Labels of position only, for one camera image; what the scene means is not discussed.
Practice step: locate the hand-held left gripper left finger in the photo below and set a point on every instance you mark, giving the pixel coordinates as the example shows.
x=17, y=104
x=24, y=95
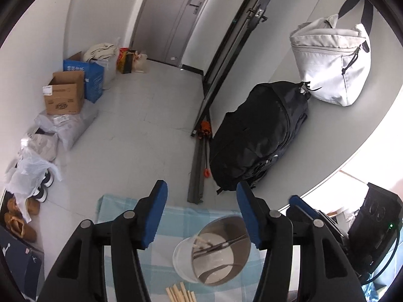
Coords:
x=154, y=217

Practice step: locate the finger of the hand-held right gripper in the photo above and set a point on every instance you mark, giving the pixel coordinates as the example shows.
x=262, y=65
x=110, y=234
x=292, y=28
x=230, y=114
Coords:
x=299, y=202

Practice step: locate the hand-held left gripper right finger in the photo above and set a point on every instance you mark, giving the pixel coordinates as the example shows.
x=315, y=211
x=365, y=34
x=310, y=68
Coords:
x=249, y=217

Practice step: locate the pile of wooden chopsticks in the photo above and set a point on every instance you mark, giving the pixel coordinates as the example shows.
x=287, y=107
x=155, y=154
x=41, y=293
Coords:
x=181, y=294

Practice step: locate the blue checked tablecloth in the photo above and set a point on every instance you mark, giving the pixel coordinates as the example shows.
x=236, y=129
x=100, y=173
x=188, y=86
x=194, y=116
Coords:
x=179, y=223

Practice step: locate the black backpack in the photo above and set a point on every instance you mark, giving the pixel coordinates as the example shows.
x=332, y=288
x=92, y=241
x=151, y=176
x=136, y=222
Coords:
x=258, y=132

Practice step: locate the orange black tool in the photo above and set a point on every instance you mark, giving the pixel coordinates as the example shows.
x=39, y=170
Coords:
x=204, y=129

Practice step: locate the black white sneaker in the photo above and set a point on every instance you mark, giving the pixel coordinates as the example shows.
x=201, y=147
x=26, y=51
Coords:
x=49, y=177
x=41, y=194

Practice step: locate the brown slipper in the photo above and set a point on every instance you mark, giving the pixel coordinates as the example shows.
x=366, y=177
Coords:
x=19, y=226
x=31, y=206

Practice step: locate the grey parcel bag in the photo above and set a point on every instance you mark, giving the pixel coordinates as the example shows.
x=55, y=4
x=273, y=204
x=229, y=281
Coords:
x=71, y=125

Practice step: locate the crumpled white plastic bag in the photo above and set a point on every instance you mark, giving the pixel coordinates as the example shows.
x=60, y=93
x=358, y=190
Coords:
x=30, y=170

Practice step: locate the patterned white bag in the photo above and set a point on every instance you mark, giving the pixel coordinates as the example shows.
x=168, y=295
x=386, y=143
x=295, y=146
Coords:
x=41, y=144

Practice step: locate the white fabric bag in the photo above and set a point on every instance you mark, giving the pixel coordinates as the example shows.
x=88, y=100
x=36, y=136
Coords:
x=330, y=63

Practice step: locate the dark blue box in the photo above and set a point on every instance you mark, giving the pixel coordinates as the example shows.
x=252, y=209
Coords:
x=17, y=264

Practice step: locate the brown cardboard box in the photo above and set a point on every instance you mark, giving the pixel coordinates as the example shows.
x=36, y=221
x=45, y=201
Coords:
x=64, y=97

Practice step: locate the blue cardboard box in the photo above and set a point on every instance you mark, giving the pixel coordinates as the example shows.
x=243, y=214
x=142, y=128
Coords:
x=91, y=80

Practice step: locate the translucent white plastic bag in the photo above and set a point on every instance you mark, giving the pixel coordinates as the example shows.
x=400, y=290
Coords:
x=110, y=70

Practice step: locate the beige bag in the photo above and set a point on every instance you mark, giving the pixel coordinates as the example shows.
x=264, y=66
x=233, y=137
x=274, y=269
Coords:
x=141, y=63

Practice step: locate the red yellow bag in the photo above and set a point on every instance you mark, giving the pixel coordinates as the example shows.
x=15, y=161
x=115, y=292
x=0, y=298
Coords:
x=125, y=59

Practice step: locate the cream cloth bundle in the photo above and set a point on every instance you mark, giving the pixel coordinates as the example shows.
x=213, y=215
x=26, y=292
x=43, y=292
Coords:
x=100, y=50

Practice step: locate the grey door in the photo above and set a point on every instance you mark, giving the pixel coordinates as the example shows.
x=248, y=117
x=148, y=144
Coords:
x=176, y=22

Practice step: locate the black floor rail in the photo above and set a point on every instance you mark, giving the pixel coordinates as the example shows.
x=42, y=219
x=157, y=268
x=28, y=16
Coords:
x=196, y=170

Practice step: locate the black metal door frame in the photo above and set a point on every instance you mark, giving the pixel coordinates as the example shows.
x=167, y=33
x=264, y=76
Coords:
x=233, y=37

